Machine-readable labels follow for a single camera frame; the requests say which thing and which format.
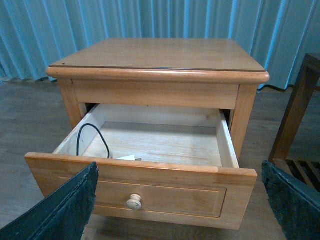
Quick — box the light blue curtain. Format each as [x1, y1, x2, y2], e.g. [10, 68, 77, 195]
[0, 0, 320, 89]

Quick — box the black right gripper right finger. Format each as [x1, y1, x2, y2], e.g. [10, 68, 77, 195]
[261, 160, 320, 240]

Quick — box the black charger cable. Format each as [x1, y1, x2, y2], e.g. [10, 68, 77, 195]
[76, 123, 111, 159]

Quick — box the white charger adapter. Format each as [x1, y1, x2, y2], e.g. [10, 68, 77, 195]
[117, 155, 142, 161]

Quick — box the dark wooden shelf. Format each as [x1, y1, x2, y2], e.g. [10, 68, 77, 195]
[268, 53, 320, 191]

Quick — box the wooden nightstand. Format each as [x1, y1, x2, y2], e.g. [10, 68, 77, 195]
[46, 37, 271, 160]

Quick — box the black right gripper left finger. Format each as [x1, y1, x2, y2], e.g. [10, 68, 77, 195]
[0, 162, 99, 240]

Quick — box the wooden drawer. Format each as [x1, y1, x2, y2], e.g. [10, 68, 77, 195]
[25, 104, 257, 230]

